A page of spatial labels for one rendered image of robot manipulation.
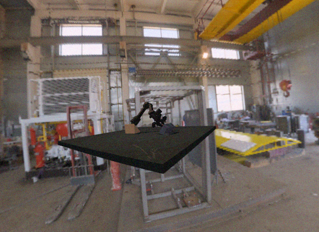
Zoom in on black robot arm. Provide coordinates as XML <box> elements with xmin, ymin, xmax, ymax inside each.
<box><xmin>130</xmin><ymin>102</ymin><xmax>162</xmax><ymax>126</ymax></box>

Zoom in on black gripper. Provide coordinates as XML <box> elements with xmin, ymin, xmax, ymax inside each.
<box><xmin>152</xmin><ymin>116</ymin><xmax>167</xmax><ymax>128</ymax></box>

